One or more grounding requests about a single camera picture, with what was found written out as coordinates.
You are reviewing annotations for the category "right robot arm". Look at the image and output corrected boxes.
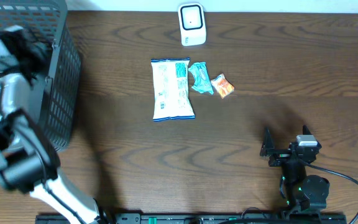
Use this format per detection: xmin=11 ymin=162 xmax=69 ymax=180
xmin=260 ymin=126 xmax=330 ymax=219

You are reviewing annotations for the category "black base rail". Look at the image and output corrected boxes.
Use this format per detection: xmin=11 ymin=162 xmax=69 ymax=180
xmin=35 ymin=213 xmax=347 ymax=224

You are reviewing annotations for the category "teal wet wipe packet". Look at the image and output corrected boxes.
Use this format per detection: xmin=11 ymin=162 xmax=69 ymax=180
xmin=188 ymin=62 xmax=214 ymax=95

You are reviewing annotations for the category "dark grey plastic basket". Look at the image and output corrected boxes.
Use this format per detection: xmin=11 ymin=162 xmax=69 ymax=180
xmin=0 ymin=0 xmax=81 ymax=151

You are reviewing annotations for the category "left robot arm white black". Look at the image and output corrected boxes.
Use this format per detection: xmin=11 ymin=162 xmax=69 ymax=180
xmin=0 ymin=25 xmax=103 ymax=223

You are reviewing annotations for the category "orange snack packet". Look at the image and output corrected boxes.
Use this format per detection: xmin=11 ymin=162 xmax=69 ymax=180
xmin=211 ymin=73 xmax=234 ymax=98

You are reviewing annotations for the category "large white snack bag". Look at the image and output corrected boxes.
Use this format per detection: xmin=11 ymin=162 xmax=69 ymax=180
xmin=150 ymin=57 xmax=195 ymax=122

